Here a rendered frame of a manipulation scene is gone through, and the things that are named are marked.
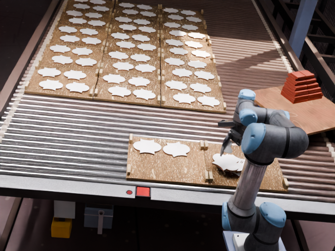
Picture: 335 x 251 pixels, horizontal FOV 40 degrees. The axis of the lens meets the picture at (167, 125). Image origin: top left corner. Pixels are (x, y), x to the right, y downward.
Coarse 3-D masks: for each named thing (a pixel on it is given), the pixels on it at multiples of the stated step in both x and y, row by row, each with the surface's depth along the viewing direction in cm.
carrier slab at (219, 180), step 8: (208, 144) 255; (216, 144) 256; (208, 152) 249; (216, 152) 250; (224, 152) 251; (232, 152) 252; (240, 152) 253; (208, 160) 243; (208, 168) 238; (216, 168) 239; (272, 168) 245; (280, 168) 246; (216, 176) 233; (224, 176) 234; (232, 176) 235; (264, 176) 238; (272, 176) 239; (280, 176) 240; (208, 184) 228; (216, 184) 228; (224, 184) 229; (232, 184) 230; (264, 184) 233; (272, 184) 234; (280, 184) 235; (280, 192) 231
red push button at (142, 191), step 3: (138, 189) 218; (141, 189) 219; (144, 189) 219; (147, 189) 219; (138, 192) 217; (141, 192) 217; (144, 192) 217; (147, 192) 217; (141, 195) 215; (144, 195) 216; (147, 195) 216
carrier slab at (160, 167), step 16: (160, 144) 249; (192, 144) 253; (128, 160) 234; (144, 160) 236; (160, 160) 238; (176, 160) 240; (192, 160) 242; (128, 176) 224; (144, 176) 226; (160, 176) 227; (176, 176) 229; (192, 176) 231
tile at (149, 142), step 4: (140, 140) 249; (144, 140) 249; (148, 140) 249; (152, 140) 250; (136, 144) 245; (140, 144) 245; (144, 144) 246; (148, 144) 246; (152, 144) 247; (156, 144) 247; (136, 148) 242; (140, 148) 242; (144, 148) 243; (148, 148) 243; (152, 148) 244; (156, 148) 244; (160, 148) 245; (140, 152) 239; (144, 152) 241; (148, 152) 241; (152, 152) 241
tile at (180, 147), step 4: (168, 144) 249; (172, 144) 249; (176, 144) 250; (180, 144) 250; (164, 148) 245; (168, 148) 246; (172, 148) 246; (176, 148) 247; (180, 148) 247; (184, 148) 248; (188, 148) 248; (164, 152) 243; (168, 152) 243; (172, 152) 243; (176, 152) 244; (180, 152) 244; (184, 152) 245; (188, 152) 246; (172, 156) 242; (176, 156) 242; (184, 156) 243
